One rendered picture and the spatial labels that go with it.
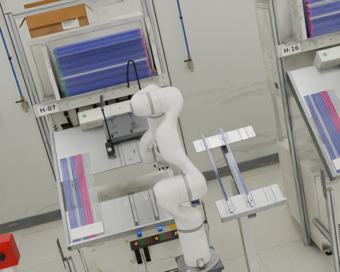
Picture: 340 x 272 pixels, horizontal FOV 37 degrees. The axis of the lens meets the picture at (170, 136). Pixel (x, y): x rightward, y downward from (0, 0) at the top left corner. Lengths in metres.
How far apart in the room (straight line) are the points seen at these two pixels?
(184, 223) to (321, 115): 1.19
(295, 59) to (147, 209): 1.33
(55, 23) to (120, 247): 1.40
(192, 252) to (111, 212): 0.66
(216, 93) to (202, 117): 0.25
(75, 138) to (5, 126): 1.67
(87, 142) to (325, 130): 1.35
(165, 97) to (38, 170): 2.69
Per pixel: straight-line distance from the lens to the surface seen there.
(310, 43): 3.15
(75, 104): 2.97
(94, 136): 2.99
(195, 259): 2.28
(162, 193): 2.12
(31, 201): 4.81
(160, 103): 2.16
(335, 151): 2.93
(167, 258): 3.18
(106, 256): 3.14
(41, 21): 3.22
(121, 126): 2.92
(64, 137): 3.03
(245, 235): 2.93
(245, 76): 4.62
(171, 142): 2.14
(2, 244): 2.92
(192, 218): 2.19
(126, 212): 2.75
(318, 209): 3.30
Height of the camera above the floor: 1.96
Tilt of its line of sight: 18 degrees down
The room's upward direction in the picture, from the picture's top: 13 degrees counter-clockwise
